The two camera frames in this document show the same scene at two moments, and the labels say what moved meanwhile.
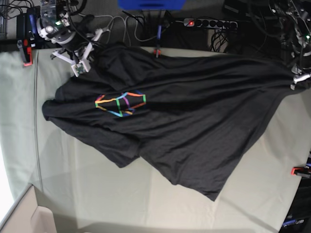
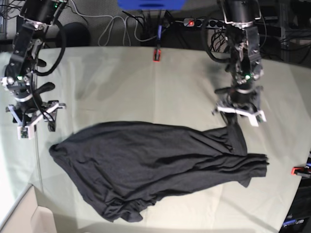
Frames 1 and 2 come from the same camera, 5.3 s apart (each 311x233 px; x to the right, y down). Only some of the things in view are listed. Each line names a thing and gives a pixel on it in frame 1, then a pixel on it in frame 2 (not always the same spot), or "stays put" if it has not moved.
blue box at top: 151,5 stays put
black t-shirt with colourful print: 190,117 → 123,168
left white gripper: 80,67 → 25,132
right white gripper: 299,76 → 231,118
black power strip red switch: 216,24 stays put
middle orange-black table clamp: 157,53 stays put
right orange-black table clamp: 300,171 stays put
